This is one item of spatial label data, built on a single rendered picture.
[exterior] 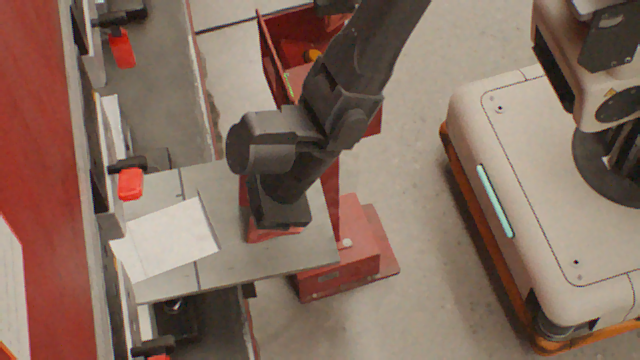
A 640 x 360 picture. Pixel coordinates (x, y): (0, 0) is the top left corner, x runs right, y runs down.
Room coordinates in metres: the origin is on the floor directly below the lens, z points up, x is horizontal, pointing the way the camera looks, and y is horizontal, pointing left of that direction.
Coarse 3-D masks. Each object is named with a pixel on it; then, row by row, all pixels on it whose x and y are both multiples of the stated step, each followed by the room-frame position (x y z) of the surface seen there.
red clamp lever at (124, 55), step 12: (108, 12) 0.72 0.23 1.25; (120, 12) 0.71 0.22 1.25; (96, 24) 0.70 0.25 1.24; (108, 24) 0.70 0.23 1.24; (120, 24) 0.70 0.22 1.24; (120, 36) 0.71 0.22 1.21; (120, 48) 0.70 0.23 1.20; (132, 48) 0.71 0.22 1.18; (120, 60) 0.70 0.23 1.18; (132, 60) 0.71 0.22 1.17
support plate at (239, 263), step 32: (224, 160) 0.66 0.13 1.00; (160, 192) 0.62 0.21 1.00; (192, 192) 0.61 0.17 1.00; (224, 192) 0.61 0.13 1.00; (320, 192) 0.61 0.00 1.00; (224, 224) 0.57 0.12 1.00; (320, 224) 0.56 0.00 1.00; (224, 256) 0.52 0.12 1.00; (256, 256) 0.52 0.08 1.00; (288, 256) 0.52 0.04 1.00; (320, 256) 0.51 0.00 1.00; (160, 288) 0.48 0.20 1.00; (192, 288) 0.48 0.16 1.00
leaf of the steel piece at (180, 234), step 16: (176, 208) 0.59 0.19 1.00; (192, 208) 0.59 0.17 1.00; (128, 224) 0.57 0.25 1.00; (144, 224) 0.57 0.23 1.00; (160, 224) 0.57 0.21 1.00; (176, 224) 0.57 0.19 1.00; (192, 224) 0.57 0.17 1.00; (208, 224) 0.57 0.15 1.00; (144, 240) 0.55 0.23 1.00; (160, 240) 0.55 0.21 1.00; (176, 240) 0.54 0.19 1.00; (192, 240) 0.54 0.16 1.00; (208, 240) 0.54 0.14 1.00; (144, 256) 0.52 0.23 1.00; (160, 256) 0.52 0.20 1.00; (176, 256) 0.52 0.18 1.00; (192, 256) 0.52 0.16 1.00; (160, 272) 0.50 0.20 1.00
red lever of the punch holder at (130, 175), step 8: (120, 160) 0.51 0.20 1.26; (128, 160) 0.51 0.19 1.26; (136, 160) 0.51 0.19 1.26; (144, 160) 0.51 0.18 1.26; (112, 168) 0.50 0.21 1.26; (120, 168) 0.50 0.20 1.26; (128, 168) 0.49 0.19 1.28; (136, 168) 0.48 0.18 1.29; (144, 168) 0.50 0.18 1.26; (120, 176) 0.47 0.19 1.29; (128, 176) 0.47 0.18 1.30; (136, 176) 0.47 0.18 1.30; (120, 184) 0.45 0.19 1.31; (128, 184) 0.45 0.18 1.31; (136, 184) 0.45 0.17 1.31; (120, 192) 0.44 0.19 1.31; (128, 192) 0.44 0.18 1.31; (136, 192) 0.44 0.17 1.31; (128, 200) 0.44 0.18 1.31
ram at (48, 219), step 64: (0, 0) 0.43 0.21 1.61; (64, 0) 0.64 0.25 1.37; (0, 64) 0.37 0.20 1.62; (64, 64) 0.53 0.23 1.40; (0, 128) 0.31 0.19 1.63; (64, 128) 0.44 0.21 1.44; (0, 192) 0.26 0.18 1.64; (64, 192) 0.36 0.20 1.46; (64, 256) 0.30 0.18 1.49; (64, 320) 0.24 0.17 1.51
